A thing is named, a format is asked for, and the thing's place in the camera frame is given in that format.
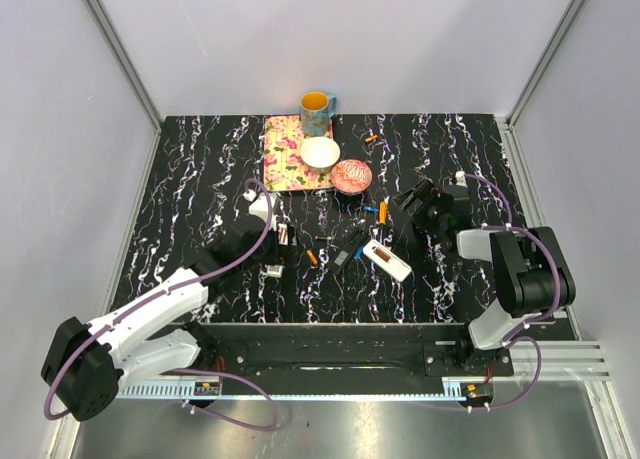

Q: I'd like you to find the blue butterfly mug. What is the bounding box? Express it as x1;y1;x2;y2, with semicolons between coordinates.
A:
300;91;337;137

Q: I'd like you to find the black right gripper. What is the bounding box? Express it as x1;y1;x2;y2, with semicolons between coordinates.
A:
392;178;449;237

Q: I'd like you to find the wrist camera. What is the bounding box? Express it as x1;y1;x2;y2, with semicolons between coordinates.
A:
454;171;467;188
243;190;276;223

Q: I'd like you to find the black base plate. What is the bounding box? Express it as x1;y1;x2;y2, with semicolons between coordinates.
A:
196;324;514;399

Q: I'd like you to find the white remote with orange label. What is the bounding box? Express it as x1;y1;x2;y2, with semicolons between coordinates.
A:
265;223;289;279

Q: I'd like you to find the black remote control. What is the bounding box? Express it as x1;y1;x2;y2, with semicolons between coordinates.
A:
329;228;366;275

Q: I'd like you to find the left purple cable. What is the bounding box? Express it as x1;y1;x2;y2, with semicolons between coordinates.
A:
43;178;281;430

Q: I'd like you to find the yellow handled screwdriver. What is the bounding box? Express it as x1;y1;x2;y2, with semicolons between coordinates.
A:
378;201;388;225

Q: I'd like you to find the orange patterned bowl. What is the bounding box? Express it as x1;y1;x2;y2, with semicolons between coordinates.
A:
330;159;373;194

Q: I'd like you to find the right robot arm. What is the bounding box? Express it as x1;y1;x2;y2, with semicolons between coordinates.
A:
394;171;577;375

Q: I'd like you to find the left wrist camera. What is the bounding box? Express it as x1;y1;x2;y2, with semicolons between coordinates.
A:
243;190;276;223

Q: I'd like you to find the purple cable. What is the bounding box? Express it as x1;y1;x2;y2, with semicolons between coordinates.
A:
43;178;281;430
399;173;564;414

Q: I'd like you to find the white remote control with batteries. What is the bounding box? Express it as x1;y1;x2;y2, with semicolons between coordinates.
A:
363;239;412;282

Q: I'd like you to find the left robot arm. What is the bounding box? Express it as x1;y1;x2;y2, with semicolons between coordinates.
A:
41;217;277;422

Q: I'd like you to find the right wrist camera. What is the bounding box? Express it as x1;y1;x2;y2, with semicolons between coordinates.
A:
454;171;467;188

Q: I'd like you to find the white bowl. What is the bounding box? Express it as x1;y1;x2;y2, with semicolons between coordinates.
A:
300;136;341;173

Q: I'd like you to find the floral rectangular tray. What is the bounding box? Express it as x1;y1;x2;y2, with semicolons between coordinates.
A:
263;115;333;192

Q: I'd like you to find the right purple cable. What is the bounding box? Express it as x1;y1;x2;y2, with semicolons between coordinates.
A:
399;173;564;414

